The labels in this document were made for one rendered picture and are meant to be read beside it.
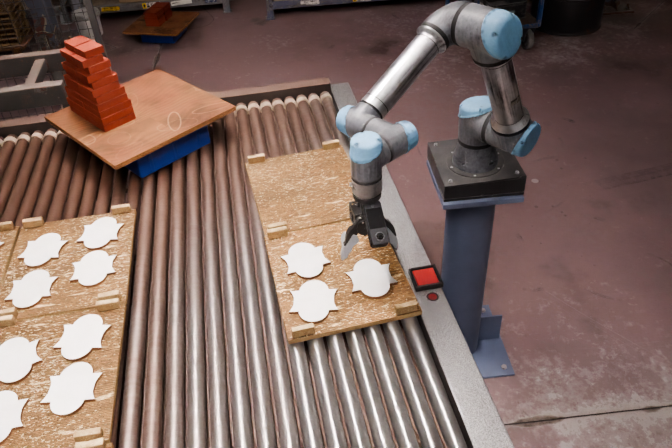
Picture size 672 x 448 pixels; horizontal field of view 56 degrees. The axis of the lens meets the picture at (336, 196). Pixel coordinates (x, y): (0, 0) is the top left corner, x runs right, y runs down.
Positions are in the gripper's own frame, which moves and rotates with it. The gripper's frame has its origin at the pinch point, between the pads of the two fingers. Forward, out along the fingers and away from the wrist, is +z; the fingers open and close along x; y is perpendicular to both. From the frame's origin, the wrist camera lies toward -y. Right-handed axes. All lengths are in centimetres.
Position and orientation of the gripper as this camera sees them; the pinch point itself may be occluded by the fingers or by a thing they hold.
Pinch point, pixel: (370, 256)
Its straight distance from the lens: 167.5
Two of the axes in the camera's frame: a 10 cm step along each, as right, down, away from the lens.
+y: -2.4, -5.8, 7.8
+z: 0.5, 8.0, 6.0
